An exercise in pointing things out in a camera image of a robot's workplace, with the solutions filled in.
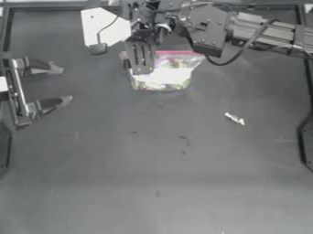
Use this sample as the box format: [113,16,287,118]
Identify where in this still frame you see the clear bag with pink zip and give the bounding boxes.
[120,49,206,92]

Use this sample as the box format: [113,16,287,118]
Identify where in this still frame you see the black metal frame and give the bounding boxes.
[0,0,313,175]

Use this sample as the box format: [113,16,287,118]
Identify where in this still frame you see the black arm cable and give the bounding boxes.
[204,17,279,67]

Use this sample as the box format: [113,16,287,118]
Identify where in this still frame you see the white red candy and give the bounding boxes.
[224,112,248,126]

